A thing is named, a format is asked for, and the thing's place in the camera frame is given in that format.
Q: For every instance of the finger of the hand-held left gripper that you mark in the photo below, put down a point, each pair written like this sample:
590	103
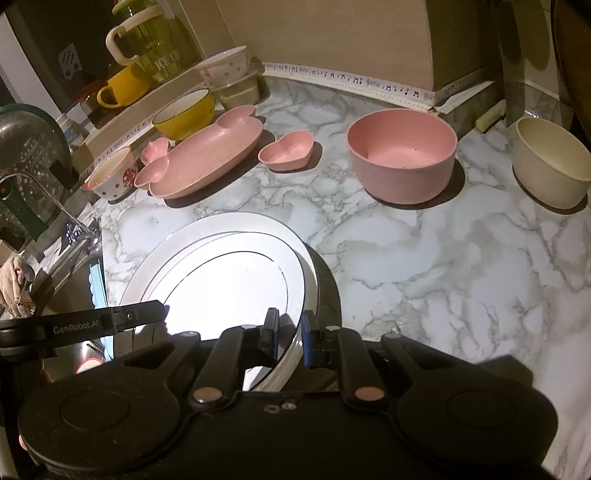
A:
141	316

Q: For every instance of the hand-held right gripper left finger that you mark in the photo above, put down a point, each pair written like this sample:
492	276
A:
273	334

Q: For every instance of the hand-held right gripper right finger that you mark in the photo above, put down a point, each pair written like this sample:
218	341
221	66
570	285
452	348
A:
310	339

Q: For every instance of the white plate with dark rim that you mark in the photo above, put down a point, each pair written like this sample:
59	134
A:
221	286
258	221

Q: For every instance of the large pink bowl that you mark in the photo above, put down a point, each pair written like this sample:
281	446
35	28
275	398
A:
397	157

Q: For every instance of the stainless steel sink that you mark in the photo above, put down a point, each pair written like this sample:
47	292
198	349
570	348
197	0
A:
69	295

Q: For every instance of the light blue scalloped strip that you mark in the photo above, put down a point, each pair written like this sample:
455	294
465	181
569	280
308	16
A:
99	286

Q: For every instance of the crumpled dish cloth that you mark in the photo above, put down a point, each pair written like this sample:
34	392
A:
14	286

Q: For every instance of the chrome faucet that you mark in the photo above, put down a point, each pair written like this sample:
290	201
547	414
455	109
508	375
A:
85	235

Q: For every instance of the white mushroom print cup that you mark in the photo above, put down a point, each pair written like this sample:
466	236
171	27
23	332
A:
113	177

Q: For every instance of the small pink flower dish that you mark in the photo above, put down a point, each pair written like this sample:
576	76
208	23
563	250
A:
154	150

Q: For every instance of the pink rabbit-shaped plate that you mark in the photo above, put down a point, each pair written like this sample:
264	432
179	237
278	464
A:
203	157

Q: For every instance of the pink heart-shaped dish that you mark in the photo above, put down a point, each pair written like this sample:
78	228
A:
286	152

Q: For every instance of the perforated metal colander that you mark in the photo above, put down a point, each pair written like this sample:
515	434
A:
27	147

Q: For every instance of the small white blue cup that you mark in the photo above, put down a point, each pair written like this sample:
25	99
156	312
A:
69	131

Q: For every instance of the yellow bowl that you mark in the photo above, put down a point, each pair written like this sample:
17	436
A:
184	117

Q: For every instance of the yellow mug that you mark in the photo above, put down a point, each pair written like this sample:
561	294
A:
127	85

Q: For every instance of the white bowl with pink hearts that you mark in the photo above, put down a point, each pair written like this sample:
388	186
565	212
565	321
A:
224	67

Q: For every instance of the music note edge tape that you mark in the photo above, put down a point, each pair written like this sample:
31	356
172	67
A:
351	77

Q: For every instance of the cream bowl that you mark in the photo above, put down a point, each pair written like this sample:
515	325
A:
554	161

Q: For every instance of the round wooden cutting board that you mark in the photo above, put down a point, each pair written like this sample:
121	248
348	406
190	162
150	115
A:
575	55

